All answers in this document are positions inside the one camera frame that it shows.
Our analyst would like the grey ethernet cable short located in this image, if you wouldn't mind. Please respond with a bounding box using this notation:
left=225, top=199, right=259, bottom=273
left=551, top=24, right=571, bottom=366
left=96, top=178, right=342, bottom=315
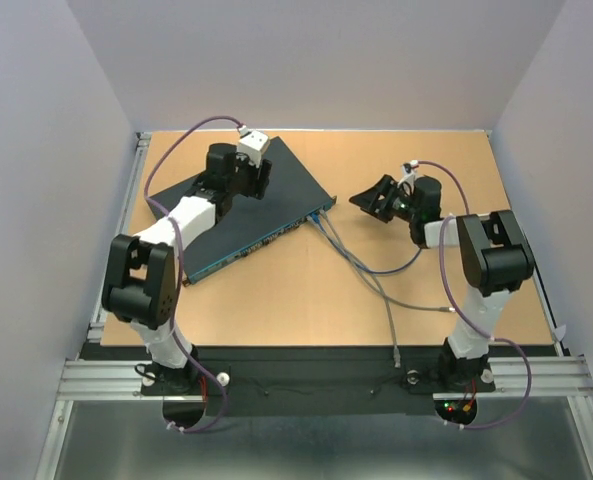
left=307, top=214, right=402, bottom=369

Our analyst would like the metal sheet panel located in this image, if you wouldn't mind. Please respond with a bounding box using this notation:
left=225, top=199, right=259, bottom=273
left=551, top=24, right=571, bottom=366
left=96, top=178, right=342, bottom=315
left=37, top=398, right=593, bottom=479

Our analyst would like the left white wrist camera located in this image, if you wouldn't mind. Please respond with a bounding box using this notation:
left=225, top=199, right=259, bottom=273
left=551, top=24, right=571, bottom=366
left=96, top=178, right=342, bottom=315
left=236, top=129, right=270, bottom=168

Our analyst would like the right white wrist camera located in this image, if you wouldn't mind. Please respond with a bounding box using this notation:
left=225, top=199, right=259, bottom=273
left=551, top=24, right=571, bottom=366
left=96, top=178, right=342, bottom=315
left=398, top=160, right=419, bottom=187

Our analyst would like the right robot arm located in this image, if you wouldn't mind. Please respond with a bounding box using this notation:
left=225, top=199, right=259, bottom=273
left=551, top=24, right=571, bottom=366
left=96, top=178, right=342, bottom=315
left=349, top=175, right=535, bottom=393

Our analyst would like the aluminium front rail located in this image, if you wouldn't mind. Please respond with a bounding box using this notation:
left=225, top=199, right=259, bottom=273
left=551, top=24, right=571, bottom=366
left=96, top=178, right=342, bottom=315
left=57, top=357, right=593, bottom=402

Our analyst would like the dark blue network switch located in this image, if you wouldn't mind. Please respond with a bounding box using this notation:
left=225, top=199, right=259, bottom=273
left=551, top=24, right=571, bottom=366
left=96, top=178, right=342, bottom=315
left=145, top=135, right=338, bottom=287

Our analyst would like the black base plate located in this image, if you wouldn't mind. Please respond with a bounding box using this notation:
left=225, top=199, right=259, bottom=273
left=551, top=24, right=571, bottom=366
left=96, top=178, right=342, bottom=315
left=82, top=345, right=560, bottom=428

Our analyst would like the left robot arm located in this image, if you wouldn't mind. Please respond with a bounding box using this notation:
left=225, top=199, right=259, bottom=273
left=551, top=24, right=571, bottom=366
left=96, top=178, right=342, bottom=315
left=101, top=132, right=272, bottom=394

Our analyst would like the grey ethernet cable long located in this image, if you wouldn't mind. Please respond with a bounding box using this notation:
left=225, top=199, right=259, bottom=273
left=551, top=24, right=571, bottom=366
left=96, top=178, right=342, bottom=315
left=307, top=210, right=455, bottom=313

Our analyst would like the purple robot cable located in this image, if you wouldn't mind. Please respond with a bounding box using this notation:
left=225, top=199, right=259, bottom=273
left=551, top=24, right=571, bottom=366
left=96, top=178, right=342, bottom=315
left=415, top=159, right=532, bottom=432
left=143, top=115, right=245, bottom=435

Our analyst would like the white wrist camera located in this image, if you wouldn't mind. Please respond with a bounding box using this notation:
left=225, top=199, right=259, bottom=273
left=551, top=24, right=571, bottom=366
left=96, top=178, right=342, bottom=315
left=398, top=160, right=419, bottom=187
left=236, top=129, right=270, bottom=168

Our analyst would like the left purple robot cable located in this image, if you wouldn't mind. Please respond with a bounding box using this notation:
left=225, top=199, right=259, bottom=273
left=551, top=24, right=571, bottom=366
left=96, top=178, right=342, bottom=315
left=143, top=115, right=245, bottom=435

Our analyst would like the aluminium rail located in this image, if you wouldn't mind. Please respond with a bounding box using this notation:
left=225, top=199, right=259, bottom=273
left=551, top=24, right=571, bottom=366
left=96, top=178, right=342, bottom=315
left=86, top=131, right=153, bottom=343
left=57, top=357, right=593, bottom=402

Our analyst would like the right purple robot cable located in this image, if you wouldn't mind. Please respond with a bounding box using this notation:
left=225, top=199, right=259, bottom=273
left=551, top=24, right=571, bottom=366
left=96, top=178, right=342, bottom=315
left=415, top=159, right=532, bottom=432

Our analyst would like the blue ethernet cable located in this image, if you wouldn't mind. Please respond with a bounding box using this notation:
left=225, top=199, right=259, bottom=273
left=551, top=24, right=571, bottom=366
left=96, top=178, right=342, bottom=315
left=307, top=211, right=423, bottom=275

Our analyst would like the aluminium left side rail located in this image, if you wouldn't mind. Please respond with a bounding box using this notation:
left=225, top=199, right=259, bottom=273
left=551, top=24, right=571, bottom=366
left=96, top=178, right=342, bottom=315
left=86, top=131, right=153, bottom=343

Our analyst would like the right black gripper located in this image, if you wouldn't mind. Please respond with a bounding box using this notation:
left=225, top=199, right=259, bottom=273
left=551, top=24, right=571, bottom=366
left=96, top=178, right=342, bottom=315
left=348, top=174, right=419, bottom=223

